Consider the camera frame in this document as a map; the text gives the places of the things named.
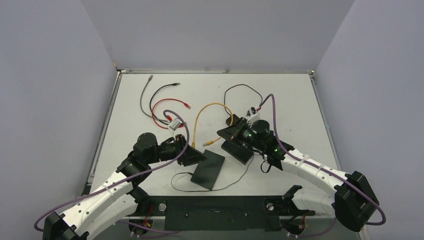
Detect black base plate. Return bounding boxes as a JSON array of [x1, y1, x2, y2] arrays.
[[137, 196, 315, 232]]

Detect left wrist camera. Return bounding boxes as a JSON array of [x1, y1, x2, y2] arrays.
[[167, 118, 183, 132]]

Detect thin black barrel plug cable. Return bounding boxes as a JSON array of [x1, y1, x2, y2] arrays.
[[170, 153, 255, 193]]

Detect ribbed black network switch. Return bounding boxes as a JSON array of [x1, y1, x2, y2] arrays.
[[221, 140, 254, 165]]

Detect grey ethernet cable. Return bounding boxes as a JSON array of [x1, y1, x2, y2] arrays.
[[140, 74, 171, 126]]

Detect black ethernet cable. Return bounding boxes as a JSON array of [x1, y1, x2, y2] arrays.
[[149, 82, 181, 127]]

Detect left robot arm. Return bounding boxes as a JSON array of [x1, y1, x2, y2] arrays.
[[42, 132, 207, 240]]

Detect black mains power cord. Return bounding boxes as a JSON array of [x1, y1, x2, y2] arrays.
[[223, 83, 264, 117]]

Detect red ethernet cable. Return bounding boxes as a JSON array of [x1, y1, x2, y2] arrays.
[[151, 98, 192, 130]]

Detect yellow ethernet cable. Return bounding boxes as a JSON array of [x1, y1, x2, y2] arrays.
[[191, 102, 234, 148]]

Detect black Mercury switch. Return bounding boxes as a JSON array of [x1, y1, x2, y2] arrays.
[[190, 149, 225, 191]]

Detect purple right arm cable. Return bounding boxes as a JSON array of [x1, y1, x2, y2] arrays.
[[258, 93, 387, 226]]

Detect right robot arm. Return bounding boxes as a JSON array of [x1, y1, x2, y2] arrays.
[[217, 117, 380, 232]]

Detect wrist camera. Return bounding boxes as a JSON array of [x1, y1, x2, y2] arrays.
[[167, 118, 183, 132], [246, 106, 261, 123]]

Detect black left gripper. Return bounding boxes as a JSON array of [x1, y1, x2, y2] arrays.
[[146, 134, 208, 166]]

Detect black power brick adapter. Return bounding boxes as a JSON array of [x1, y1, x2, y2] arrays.
[[225, 114, 240, 127]]

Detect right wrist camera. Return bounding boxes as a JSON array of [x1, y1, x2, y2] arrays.
[[246, 106, 261, 123]]

